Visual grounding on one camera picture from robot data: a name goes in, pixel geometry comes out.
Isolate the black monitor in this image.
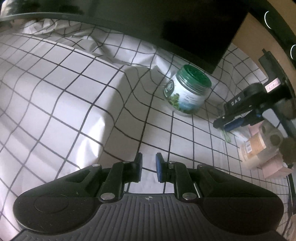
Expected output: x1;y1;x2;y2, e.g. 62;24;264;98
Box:
1;0;249;72

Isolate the black white grid tablecloth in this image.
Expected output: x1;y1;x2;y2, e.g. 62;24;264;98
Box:
1;19;290;240

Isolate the green lid jar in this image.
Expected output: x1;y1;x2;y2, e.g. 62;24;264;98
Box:
163;65;212;114

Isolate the clear plastic jar floral label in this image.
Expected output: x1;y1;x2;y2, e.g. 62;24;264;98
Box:
239;120;283;170

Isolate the pink cardboard box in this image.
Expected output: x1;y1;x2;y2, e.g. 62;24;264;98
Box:
248;123;293;179

